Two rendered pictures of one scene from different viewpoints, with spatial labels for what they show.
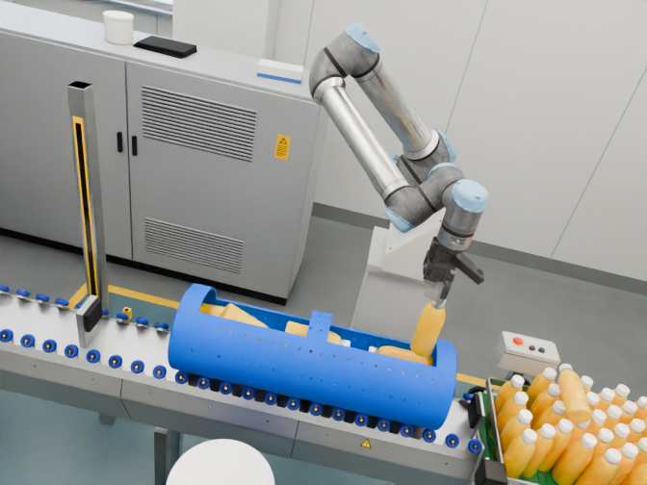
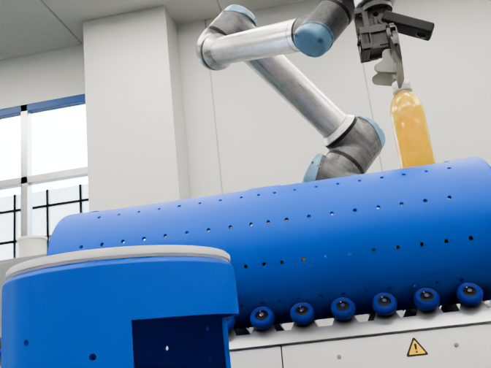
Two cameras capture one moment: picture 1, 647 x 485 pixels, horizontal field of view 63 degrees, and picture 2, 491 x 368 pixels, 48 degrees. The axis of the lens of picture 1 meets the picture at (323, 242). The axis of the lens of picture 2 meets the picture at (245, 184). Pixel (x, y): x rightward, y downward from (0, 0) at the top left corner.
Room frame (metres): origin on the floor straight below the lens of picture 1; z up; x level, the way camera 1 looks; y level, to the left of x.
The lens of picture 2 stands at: (0.07, -0.10, 0.93)
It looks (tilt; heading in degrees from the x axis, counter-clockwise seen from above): 15 degrees up; 5
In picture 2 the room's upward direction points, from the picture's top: 6 degrees counter-clockwise
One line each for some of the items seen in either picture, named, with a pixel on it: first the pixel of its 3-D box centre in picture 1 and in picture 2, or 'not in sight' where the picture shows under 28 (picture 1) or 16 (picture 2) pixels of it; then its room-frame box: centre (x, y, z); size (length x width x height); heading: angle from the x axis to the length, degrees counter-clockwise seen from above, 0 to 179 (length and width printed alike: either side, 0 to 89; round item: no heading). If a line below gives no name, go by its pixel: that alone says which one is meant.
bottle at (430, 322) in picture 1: (428, 326); (410, 131); (1.22, -0.36, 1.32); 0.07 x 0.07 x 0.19
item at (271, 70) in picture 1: (280, 71); not in sight; (2.90, 0.42, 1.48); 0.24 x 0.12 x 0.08; 94
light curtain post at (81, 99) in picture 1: (97, 288); not in sight; (1.59, 0.87, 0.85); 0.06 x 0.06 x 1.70; 88
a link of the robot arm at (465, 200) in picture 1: (464, 207); not in sight; (1.22, -0.34, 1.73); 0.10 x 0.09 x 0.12; 16
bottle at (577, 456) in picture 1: (574, 460); not in sight; (1.11, -0.92, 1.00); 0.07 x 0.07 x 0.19
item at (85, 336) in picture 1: (90, 321); not in sight; (1.26, 0.72, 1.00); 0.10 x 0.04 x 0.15; 178
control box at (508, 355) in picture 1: (526, 354); not in sight; (1.49, -0.83, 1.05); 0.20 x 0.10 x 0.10; 88
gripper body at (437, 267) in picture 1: (443, 260); (376, 31); (1.22, -0.33, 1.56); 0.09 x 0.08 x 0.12; 88
